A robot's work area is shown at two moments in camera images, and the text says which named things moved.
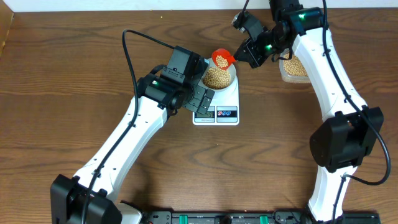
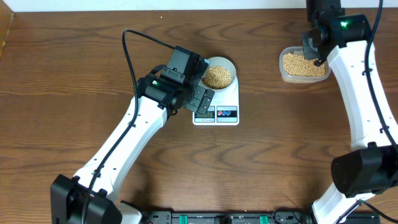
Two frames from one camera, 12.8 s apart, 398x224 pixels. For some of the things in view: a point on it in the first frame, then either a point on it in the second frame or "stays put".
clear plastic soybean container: (292, 71) stays put
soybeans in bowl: (216, 78) stays put
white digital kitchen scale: (224, 109) stays put
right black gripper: (253, 58) to (307, 53)
